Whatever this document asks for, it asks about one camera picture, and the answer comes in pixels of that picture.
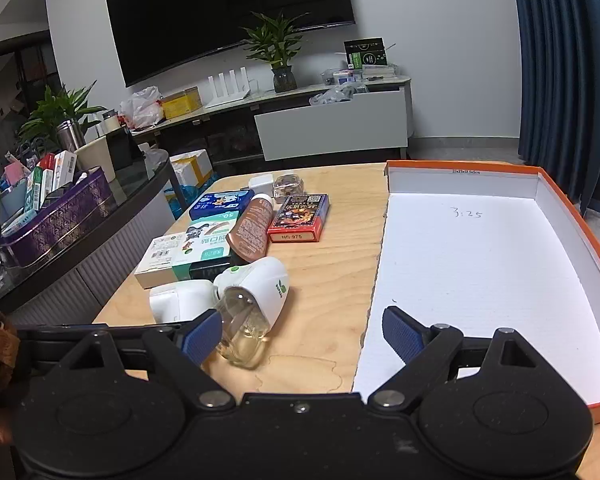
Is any row of medicine cartons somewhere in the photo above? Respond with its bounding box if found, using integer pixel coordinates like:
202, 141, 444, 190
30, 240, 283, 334
0, 151, 79, 233

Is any white and red plastic bag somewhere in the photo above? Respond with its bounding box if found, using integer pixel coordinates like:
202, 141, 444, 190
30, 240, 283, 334
120, 86, 163, 128

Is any white charger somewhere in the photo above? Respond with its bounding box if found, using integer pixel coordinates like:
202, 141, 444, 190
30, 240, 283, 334
248, 175, 277, 195

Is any orange-edged white cardboard box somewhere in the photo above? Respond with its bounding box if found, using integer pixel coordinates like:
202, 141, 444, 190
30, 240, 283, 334
352, 160, 600, 425

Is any grey television cabinet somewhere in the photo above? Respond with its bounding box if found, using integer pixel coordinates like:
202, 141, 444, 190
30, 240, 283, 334
130, 75, 413, 163

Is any white router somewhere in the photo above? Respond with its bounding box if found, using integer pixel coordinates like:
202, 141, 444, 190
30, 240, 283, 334
207, 72, 251, 108

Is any black and green box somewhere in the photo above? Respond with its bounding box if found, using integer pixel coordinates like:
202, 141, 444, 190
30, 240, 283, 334
344, 37, 387, 70

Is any bamboo plant in glass vase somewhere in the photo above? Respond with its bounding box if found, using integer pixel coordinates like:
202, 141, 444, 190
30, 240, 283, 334
240, 10, 311, 93

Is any white plug-in heater with bottle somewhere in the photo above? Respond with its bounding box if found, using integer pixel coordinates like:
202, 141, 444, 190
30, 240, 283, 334
212, 256, 291, 368

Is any clear refill bottle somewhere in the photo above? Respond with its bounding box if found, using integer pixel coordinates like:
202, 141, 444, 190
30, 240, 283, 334
272, 174, 306, 203

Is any blue plastic box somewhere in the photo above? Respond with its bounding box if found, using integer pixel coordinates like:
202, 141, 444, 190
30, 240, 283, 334
189, 190, 256, 221

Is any black glass side table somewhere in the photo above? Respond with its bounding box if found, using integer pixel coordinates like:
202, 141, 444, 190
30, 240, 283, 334
0, 149, 182, 328

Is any blue water bottle pack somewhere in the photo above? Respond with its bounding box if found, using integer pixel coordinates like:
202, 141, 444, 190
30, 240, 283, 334
164, 180, 217, 219

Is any blue curtain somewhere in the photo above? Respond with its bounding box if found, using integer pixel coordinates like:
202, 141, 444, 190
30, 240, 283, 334
509, 0, 600, 217

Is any pile of small boxes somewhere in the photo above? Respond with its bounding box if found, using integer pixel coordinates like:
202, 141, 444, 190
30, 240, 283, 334
322, 64, 397, 86

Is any leafy green plant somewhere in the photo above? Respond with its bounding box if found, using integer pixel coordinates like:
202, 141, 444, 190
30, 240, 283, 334
17, 82, 107, 153

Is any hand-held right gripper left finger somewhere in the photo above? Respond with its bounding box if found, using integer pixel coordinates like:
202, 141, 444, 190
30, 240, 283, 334
15, 308, 236, 409

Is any white cabinet drawer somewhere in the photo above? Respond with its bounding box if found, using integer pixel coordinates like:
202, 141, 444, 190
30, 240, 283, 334
254, 87, 408, 161

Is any purple patterned tin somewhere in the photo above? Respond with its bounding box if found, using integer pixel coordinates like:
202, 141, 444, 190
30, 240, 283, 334
0, 166, 112, 268

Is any crumpled clear plastic bag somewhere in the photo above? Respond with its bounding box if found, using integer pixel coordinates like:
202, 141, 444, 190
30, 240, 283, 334
140, 142, 171, 171

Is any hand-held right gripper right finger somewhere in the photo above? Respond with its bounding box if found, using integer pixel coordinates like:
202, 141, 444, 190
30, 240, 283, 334
365, 305, 557, 411

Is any white and yellow cardboard box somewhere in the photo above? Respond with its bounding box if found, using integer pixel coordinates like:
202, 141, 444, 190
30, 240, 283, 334
170, 149, 215, 188

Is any red playing card box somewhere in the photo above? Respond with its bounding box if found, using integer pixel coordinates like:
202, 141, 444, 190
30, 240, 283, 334
267, 194, 330, 243

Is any brown cosmetic tube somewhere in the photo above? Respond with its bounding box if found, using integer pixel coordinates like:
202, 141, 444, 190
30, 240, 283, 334
228, 193, 275, 263

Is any white and teal carton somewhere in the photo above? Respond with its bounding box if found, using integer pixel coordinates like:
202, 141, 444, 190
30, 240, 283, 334
134, 212, 241, 289

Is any black television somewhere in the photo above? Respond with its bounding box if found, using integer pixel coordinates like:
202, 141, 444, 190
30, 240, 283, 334
104, 0, 356, 87

